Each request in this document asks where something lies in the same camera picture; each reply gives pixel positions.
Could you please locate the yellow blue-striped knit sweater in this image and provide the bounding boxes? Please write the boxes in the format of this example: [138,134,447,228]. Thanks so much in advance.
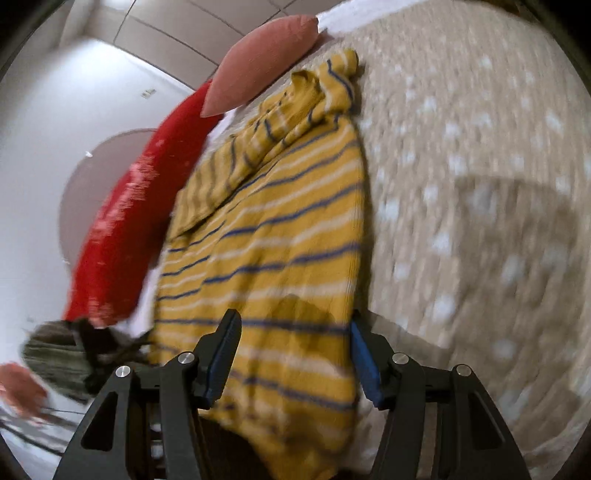
[150,49,365,479]

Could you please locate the checkered grey cloth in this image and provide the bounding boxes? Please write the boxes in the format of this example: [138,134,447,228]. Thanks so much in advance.
[21,318,150,403]

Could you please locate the red floral long pillow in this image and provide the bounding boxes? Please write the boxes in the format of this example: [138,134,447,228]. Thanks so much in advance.
[63,81,221,327]

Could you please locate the grey padded headboard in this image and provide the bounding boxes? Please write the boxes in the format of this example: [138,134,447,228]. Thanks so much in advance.
[58,129,155,272]

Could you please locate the beige heart-dotted quilt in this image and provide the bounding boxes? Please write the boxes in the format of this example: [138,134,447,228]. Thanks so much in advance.
[202,0,591,471]

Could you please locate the white wardrobe doors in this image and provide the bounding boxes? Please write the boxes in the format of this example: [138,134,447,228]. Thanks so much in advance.
[59,0,343,91]

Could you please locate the pink square cushion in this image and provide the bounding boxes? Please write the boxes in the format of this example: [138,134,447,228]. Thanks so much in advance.
[201,15,320,118]

